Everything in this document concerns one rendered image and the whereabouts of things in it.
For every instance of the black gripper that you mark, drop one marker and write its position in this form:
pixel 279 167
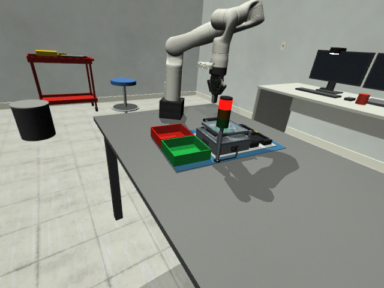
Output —
pixel 215 84

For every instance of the red bin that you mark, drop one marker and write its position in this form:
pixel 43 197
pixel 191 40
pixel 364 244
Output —
pixel 160 133

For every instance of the green bin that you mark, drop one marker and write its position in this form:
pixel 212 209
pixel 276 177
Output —
pixel 185 150

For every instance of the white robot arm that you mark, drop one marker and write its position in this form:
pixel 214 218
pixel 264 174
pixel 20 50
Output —
pixel 224 22

